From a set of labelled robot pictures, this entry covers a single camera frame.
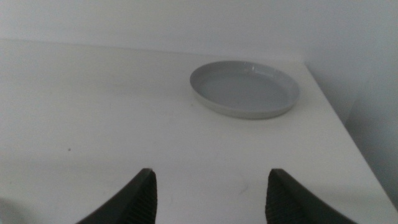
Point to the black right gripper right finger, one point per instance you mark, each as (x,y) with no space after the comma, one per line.
(289,202)

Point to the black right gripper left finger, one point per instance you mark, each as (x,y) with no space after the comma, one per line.
(136,202)

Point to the grey shallow bowl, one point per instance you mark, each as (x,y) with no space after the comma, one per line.
(245,90)

